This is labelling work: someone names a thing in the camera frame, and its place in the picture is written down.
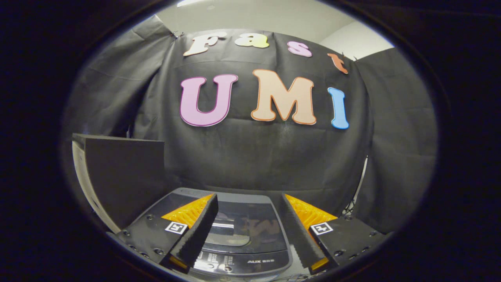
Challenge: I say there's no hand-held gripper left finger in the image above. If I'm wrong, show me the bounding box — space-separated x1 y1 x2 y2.
117 193 219 273

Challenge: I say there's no black cable bundle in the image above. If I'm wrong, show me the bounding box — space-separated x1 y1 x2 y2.
341 198 359 218

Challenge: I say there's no grey washing machine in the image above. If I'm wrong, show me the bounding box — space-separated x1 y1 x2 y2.
151 187 294 281

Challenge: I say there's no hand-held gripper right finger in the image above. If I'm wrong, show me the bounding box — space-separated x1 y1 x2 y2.
280 193 388 275

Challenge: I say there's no dark and cream cabinet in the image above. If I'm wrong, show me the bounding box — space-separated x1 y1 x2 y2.
72 133 167 234

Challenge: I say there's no black backdrop cloth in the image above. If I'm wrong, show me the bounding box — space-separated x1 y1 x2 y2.
63 16 437 235

